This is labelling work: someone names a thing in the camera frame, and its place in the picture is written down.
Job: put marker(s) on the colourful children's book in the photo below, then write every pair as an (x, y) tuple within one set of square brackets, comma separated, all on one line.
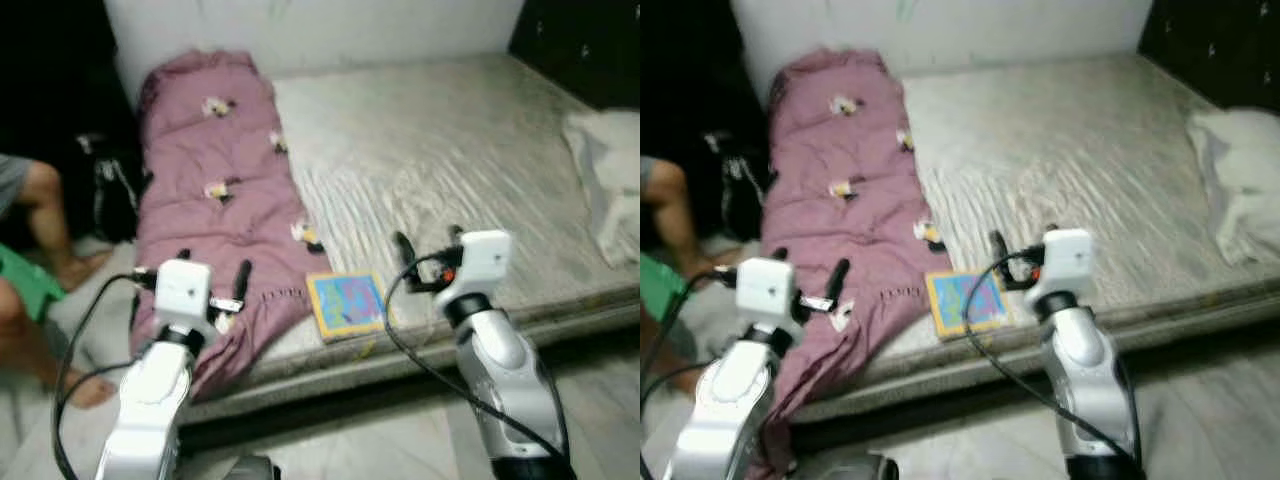
[(345, 305), (965, 303)]

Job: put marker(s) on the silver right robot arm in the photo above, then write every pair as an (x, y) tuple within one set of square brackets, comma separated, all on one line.
[(1085, 360), (500, 360)]

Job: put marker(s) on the pink printed blanket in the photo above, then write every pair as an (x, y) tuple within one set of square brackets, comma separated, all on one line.
[(210, 230), (840, 220)]

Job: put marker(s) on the grey quilted mattress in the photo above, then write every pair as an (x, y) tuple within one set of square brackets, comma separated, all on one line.
[(1050, 150), (440, 160)]

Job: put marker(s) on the black bag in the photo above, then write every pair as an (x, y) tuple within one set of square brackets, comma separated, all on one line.
[(740, 190), (110, 200)]

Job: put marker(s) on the person in grey shorts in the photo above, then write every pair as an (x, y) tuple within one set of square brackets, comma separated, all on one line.
[(40, 200), (675, 210)]

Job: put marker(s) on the green plastic stool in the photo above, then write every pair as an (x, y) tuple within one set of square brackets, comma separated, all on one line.
[(660, 285), (30, 280)]

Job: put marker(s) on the dark bed base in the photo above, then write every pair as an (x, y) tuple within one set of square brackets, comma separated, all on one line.
[(320, 405), (930, 412)]

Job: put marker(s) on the white pillow with print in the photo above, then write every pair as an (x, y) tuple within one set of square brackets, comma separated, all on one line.
[(610, 170), (1240, 170)]

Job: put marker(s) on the grey left robot leg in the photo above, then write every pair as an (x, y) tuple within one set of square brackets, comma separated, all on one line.
[(850, 468), (252, 470)]

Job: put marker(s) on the black tufted headboard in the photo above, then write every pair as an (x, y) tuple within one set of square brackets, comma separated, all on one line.
[(1210, 40), (580, 40)]

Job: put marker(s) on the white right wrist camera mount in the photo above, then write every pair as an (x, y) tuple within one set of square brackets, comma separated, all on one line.
[(485, 258), (1068, 255)]

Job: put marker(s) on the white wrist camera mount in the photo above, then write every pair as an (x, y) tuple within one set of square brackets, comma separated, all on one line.
[(1068, 255), (183, 290), (768, 290), (485, 258)]

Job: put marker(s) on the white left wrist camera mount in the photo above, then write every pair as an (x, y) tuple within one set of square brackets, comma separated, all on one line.
[(768, 290), (183, 290)]

